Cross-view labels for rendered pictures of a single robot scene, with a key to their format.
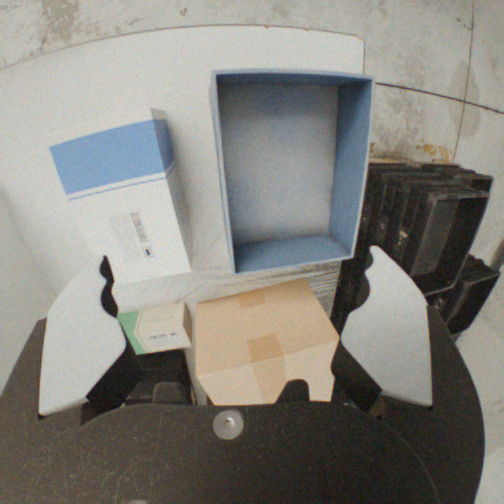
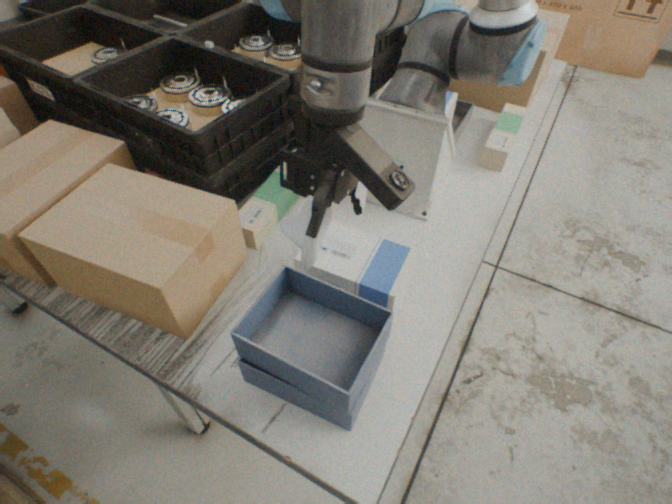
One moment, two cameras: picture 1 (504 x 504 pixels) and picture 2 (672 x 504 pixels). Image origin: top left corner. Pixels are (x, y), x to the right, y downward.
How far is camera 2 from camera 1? 51 cm
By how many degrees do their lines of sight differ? 44
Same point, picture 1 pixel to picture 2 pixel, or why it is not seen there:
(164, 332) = (257, 218)
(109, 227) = (352, 243)
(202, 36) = (424, 372)
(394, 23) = not seen: outside the picture
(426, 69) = not seen: outside the picture
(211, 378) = (223, 205)
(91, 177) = (382, 253)
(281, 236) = (267, 320)
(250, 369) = (205, 226)
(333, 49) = (372, 468)
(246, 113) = (361, 342)
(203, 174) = not seen: hidden behind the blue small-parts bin
